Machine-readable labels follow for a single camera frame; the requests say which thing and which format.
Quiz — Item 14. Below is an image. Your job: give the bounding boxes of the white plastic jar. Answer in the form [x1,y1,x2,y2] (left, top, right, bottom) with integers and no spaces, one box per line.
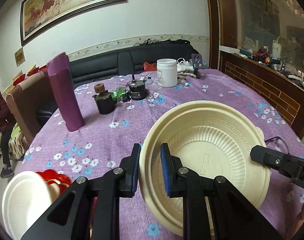
[156,59,177,87]

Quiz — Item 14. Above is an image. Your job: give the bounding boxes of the purple thermos bottle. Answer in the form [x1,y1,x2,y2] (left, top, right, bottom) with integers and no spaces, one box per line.
[47,53,85,132]

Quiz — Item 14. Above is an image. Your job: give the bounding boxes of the black cylindrical motor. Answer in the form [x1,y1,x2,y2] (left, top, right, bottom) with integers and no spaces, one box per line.
[128,74,150,101]

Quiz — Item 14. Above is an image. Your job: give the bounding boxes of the black motor with wooden spool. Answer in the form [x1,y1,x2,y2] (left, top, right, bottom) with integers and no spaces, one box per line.
[92,83,117,115]

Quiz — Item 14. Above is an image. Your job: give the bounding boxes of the cream plastic bowl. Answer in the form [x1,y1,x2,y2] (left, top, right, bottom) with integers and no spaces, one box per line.
[139,101,270,236]

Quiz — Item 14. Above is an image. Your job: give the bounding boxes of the white cloth gloves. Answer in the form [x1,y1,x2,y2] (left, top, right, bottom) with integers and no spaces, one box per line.
[177,57,200,79]

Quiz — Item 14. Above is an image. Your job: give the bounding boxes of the small yellow wall plaque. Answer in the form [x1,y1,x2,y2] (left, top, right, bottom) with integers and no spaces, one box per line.
[14,47,25,67]

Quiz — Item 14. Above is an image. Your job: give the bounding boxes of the green circuit board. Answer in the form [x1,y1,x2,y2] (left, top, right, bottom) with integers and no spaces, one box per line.
[112,86,130,102]

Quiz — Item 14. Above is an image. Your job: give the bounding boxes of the black perforated stand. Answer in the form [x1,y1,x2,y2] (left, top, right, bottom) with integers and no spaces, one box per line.
[191,54,203,79]

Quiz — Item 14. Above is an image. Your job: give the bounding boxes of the red bag on sofa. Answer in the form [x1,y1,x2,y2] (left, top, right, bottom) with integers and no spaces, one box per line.
[143,62,157,72]

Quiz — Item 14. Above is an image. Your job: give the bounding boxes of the seated person in maroon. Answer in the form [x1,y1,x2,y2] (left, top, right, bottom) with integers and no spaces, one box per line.
[0,97,17,178]

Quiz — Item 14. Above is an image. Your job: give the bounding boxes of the brown armchair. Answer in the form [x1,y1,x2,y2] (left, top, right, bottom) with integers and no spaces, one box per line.
[6,68,58,145]

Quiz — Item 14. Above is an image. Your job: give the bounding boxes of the framed horse painting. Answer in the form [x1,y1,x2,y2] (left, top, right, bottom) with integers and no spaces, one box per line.
[20,0,125,46]

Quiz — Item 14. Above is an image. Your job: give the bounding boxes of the black leather sofa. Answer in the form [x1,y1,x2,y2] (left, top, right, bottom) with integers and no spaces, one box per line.
[36,41,203,128]

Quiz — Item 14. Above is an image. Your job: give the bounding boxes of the red wedding glass plate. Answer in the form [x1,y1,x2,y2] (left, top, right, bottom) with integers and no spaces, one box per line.
[37,169,72,193]

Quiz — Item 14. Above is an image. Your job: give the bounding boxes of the white disposable plate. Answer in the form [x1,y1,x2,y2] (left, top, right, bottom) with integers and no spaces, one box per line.
[2,171,61,239]

